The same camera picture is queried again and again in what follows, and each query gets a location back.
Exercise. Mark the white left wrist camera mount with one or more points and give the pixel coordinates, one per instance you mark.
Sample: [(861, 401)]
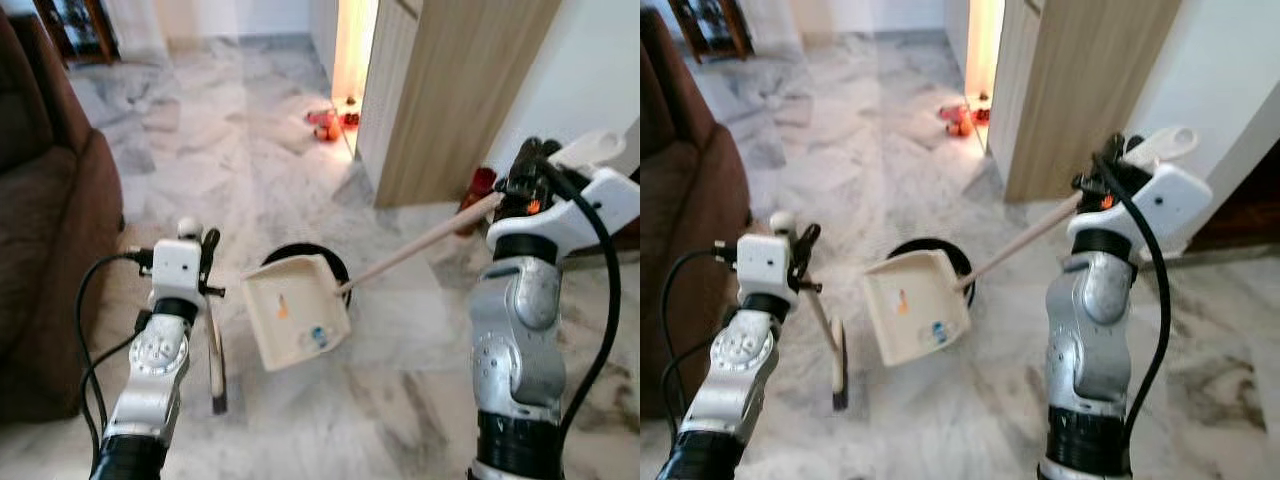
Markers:
[(177, 272), (765, 268)]

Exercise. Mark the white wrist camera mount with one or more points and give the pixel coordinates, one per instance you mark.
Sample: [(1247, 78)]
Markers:
[(177, 272), (590, 205), (1165, 195), (765, 268)]

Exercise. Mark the brown fabric sofa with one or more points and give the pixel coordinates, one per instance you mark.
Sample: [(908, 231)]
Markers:
[(690, 220), (50, 230)]

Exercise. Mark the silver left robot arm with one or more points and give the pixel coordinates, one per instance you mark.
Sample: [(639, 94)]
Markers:
[(735, 360), (155, 360)]

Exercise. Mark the dark wooden glass cabinet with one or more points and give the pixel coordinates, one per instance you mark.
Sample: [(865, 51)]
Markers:
[(710, 28), (75, 30)]

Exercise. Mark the red plastic object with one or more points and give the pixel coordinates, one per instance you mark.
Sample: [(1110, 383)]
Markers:
[(480, 185)]

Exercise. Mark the light wood door panel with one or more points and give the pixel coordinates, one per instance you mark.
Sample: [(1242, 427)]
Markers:
[(1080, 90), (450, 100)]

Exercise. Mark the crushed clear plastic bottle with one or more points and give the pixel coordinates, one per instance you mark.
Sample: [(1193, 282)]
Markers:
[(319, 337), (940, 332)]

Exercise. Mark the red toys on floor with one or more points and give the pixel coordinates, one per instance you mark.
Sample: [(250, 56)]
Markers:
[(958, 118), (325, 122)]

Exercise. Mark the black round floor disc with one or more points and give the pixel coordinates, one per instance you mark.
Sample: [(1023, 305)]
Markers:
[(335, 265), (955, 258)]

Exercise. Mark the beige broom with purple bristles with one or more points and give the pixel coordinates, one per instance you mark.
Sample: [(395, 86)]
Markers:
[(840, 365), (217, 370)]

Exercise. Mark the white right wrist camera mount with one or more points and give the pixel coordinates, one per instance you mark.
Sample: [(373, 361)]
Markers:
[(590, 205), (1165, 195)]

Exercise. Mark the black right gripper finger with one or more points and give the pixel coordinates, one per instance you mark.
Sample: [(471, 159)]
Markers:
[(535, 155), (1113, 150)]

